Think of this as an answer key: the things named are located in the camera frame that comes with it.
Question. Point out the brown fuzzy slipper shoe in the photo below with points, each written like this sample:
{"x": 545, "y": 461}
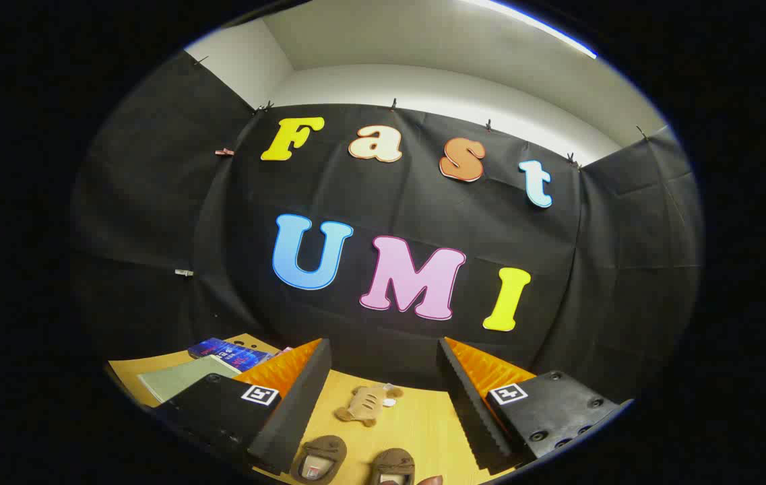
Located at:
{"x": 393, "y": 461}
{"x": 329, "y": 448}

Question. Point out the pink clip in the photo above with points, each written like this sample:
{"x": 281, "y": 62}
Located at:
{"x": 224, "y": 152}

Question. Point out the tan plush toy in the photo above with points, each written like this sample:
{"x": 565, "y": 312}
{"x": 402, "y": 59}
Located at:
{"x": 364, "y": 404}

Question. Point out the blue book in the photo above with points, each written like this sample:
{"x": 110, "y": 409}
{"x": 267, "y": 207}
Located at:
{"x": 228, "y": 351}

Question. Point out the pink booklet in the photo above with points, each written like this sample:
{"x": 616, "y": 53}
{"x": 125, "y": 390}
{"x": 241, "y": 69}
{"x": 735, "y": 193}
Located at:
{"x": 284, "y": 351}

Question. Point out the row of black clips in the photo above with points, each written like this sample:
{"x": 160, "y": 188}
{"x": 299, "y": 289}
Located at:
{"x": 394, "y": 104}

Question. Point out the pale green fabric storage box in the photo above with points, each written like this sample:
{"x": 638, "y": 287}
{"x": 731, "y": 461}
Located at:
{"x": 180, "y": 378}

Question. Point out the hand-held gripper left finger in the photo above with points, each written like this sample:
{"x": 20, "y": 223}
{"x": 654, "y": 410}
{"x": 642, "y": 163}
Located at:
{"x": 295, "y": 411}

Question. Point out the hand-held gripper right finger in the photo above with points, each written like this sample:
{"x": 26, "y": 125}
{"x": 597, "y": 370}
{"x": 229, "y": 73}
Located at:
{"x": 470, "y": 411}

